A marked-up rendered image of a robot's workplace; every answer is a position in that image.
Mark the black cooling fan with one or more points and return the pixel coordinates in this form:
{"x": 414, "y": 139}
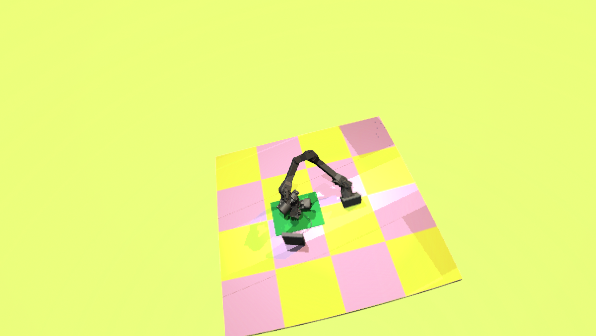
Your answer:
{"x": 292, "y": 238}

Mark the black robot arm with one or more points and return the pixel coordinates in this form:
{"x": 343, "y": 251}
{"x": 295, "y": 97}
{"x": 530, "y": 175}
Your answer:
{"x": 289, "y": 197}

